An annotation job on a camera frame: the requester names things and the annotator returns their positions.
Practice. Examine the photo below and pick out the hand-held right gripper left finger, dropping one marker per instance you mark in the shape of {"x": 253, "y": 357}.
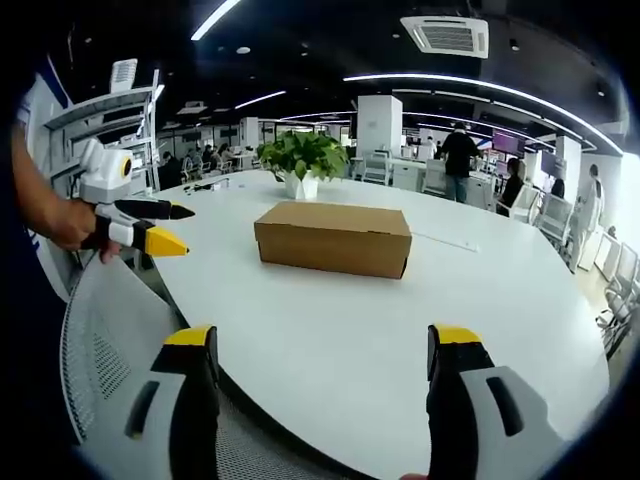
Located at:
{"x": 170, "y": 400}

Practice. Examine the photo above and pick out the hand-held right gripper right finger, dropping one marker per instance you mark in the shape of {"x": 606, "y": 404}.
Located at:
{"x": 480, "y": 400}

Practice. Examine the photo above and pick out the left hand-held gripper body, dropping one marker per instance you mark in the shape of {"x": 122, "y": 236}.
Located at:
{"x": 105, "y": 172}

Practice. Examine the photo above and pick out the brown cardboard shoe box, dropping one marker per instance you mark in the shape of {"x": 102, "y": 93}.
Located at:
{"x": 332, "y": 237}

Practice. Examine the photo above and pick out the person's left hand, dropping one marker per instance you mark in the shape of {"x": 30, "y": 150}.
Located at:
{"x": 80, "y": 230}

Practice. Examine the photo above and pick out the person's right hand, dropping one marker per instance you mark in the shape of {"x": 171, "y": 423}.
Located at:
{"x": 414, "y": 476}

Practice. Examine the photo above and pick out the white mesh office chair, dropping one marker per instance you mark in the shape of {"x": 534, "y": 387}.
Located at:
{"x": 140, "y": 380}

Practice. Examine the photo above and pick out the small dark items on table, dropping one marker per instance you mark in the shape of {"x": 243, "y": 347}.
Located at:
{"x": 205, "y": 187}

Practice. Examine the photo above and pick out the green potted plant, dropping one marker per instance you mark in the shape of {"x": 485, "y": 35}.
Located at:
{"x": 302, "y": 162}

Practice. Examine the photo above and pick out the white square pillar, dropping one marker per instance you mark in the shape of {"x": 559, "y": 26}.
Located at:
{"x": 379, "y": 125}

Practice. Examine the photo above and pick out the ceiling air conditioner vent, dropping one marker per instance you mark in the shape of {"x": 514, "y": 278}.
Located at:
{"x": 445, "y": 36}

